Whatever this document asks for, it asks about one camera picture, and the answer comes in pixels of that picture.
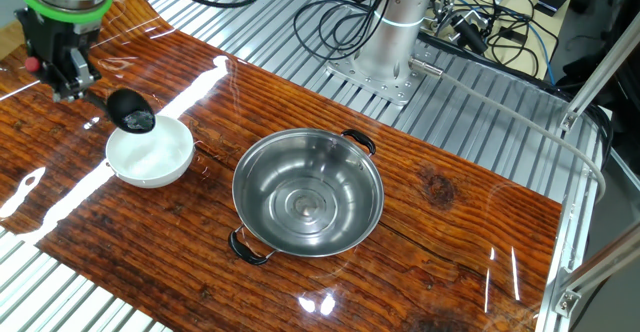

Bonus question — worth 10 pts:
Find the glossy wood-grain mat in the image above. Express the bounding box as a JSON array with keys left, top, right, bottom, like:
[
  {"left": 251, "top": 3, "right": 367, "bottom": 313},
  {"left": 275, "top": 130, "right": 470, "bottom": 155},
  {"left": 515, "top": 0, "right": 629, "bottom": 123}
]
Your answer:
[{"left": 0, "top": 0, "right": 564, "bottom": 332}]

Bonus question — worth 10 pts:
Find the black plastic ladle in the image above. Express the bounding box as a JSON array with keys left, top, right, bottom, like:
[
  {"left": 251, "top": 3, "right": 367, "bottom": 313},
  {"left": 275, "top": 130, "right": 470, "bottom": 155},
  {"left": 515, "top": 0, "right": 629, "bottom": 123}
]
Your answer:
[{"left": 84, "top": 87, "right": 158, "bottom": 136}]

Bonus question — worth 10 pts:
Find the white ceramic bowl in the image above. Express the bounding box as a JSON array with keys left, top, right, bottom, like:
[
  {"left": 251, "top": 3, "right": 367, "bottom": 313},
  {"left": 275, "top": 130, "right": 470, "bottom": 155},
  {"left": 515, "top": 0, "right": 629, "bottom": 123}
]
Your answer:
[{"left": 105, "top": 114, "right": 195, "bottom": 189}]

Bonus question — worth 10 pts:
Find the blue cable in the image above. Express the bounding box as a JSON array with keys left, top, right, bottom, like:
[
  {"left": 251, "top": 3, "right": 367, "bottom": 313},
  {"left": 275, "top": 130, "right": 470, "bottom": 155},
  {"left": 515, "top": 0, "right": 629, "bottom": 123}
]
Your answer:
[{"left": 526, "top": 20, "right": 558, "bottom": 86}]

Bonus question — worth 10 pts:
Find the beige wooden desk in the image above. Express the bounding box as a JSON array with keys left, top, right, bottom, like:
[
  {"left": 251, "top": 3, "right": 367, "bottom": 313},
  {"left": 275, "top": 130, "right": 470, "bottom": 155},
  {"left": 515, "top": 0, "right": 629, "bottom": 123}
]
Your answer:
[{"left": 434, "top": 0, "right": 582, "bottom": 81}]

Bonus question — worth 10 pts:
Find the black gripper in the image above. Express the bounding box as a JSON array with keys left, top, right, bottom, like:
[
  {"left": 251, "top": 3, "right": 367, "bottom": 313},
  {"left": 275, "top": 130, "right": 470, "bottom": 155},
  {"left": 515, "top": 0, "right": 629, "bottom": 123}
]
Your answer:
[{"left": 14, "top": 10, "right": 105, "bottom": 103}]

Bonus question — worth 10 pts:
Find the steel two-handled pot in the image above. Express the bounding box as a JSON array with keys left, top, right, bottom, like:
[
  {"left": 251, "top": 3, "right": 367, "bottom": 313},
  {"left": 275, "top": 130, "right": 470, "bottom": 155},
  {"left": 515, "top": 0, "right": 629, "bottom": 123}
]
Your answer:
[{"left": 227, "top": 127, "right": 386, "bottom": 267}]

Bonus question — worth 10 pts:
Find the aluminium frame post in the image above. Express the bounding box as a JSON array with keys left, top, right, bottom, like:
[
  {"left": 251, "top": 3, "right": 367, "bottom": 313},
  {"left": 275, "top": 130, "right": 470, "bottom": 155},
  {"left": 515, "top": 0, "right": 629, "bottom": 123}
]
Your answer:
[
  {"left": 558, "top": 9, "right": 640, "bottom": 133},
  {"left": 552, "top": 231, "right": 640, "bottom": 319}
]

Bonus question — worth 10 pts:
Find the grey hose cable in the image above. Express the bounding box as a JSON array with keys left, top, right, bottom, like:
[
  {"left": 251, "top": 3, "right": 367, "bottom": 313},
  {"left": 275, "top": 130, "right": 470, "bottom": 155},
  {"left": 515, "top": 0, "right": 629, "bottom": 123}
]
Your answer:
[{"left": 408, "top": 57, "right": 608, "bottom": 203}]

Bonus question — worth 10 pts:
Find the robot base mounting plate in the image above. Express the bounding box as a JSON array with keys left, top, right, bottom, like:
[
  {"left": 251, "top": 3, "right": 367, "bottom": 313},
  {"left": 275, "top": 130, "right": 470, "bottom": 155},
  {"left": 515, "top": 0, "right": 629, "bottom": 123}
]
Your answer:
[{"left": 325, "top": 41, "right": 427, "bottom": 107}]

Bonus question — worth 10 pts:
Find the black desk cable tangle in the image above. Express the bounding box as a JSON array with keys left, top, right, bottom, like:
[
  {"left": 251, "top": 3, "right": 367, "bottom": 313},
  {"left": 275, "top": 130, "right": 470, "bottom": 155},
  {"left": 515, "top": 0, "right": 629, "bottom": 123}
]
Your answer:
[{"left": 424, "top": 0, "right": 561, "bottom": 81}]

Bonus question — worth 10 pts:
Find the black rectangular box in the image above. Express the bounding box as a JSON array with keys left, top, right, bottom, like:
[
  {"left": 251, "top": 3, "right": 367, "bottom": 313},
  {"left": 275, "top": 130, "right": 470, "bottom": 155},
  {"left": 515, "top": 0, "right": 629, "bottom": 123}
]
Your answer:
[{"left": 533, "top": 0, "right": 573, "bottom": 18}]

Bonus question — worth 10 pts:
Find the black cable bundle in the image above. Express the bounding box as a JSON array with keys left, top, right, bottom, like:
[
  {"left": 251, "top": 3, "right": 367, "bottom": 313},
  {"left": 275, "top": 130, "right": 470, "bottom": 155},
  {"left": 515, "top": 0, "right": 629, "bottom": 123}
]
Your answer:
[{"left": 143, "top": 0, "right": 397, "bottom": 64}]

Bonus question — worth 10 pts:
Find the black cylindrical device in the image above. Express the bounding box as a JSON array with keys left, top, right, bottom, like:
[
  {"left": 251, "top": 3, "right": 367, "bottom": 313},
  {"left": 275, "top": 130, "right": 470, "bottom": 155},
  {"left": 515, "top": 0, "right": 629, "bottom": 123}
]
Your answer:
[{"left": 448, "top": 14, "right": 490, "bottom": 56}]

